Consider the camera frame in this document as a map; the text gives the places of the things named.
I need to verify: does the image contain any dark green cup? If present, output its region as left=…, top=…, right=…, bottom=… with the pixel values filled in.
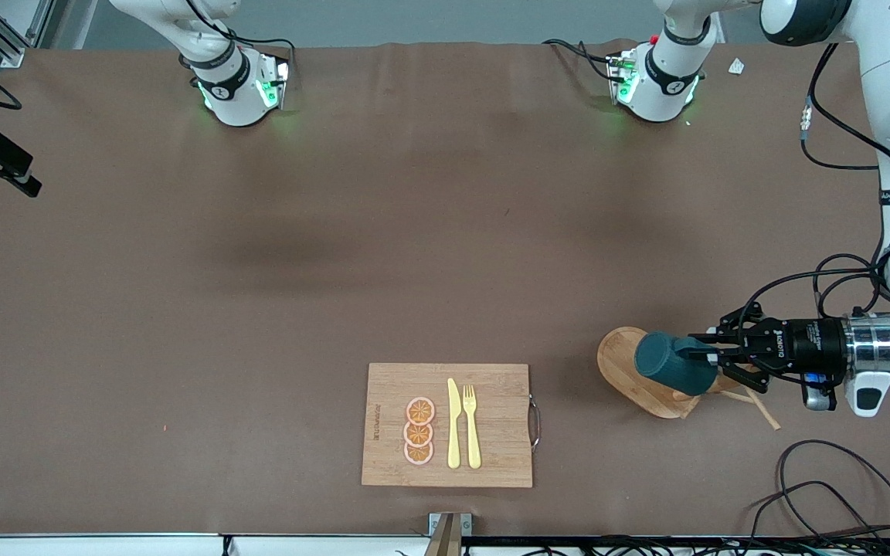
left=634, top=332, right=721, bottom=398

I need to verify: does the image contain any wooden cup rack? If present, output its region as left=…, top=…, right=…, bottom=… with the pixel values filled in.
left=597, top=327, right=782, bottom=431

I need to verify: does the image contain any bamboo cutting board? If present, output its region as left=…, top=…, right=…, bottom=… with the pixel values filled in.
left=361, top=363, right=541, bottom=489

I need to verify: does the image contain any yellow plastic fork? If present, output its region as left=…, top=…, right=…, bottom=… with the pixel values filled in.
left=463, top=385, right=483, bottom=470

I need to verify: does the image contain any brown table mat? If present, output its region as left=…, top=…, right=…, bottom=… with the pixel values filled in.
left=0, top=39, right=890, bottom=537

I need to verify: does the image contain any yellow plastic knife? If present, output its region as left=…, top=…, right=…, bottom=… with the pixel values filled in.
left=447, top=378, right=462, bottom=470

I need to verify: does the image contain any black looped cable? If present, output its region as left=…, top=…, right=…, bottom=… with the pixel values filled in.
left=746, top=439, right=890, bottom=556

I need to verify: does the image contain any aluminium frame profile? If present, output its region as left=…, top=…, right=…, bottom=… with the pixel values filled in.
left=0, top=0, right=56, bottom=69

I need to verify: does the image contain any black cable bundle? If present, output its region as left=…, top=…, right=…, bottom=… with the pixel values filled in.
left=460, top=535, right=890, bottom=556

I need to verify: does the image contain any black right arm base cable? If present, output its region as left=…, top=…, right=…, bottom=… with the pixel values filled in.
left=185, top=0, right=297, bottom=78

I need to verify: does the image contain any black arm base cable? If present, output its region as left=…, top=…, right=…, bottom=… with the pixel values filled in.
left=185, top=0, right=297, bottom=78
left=544, top=39, right=617, bottom=82

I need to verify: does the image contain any black left arm base cable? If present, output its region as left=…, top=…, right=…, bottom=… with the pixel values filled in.
left=544, top=39, right=617, bottom=82

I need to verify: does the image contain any metal bracket with wooden bar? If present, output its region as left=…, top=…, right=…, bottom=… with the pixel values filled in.
left=423, top=512, right=473, bottom=556

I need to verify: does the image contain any white table edge rail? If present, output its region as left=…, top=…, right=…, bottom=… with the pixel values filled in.
left=0, top=533, right=430, bottom=556

